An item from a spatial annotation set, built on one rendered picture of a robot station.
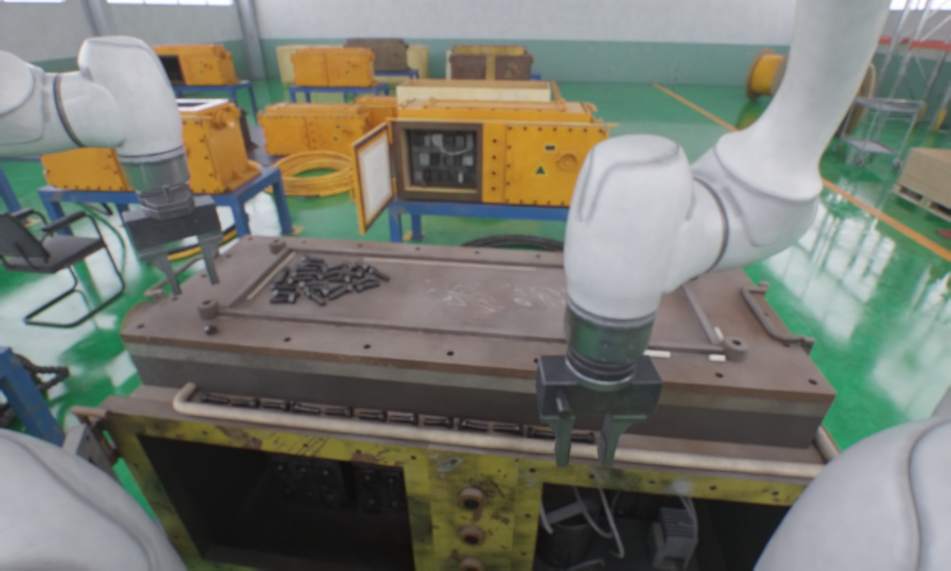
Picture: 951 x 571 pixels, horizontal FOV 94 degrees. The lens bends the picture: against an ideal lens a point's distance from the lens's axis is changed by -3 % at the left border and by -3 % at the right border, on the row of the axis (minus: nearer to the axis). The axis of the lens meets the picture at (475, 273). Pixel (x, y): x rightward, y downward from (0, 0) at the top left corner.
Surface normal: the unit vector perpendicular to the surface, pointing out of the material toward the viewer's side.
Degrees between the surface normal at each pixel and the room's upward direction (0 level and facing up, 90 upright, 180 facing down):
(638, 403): 90
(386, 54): 90
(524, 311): 0
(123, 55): 70
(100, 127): 102
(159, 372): 90
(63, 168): 90
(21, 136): 125
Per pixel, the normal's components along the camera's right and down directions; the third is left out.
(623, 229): -0.39, 0.37
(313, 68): -0.10, 0.49
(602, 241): -0.60, 0.33
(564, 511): 0.00, -0.87
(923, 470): -0.70, -0.71
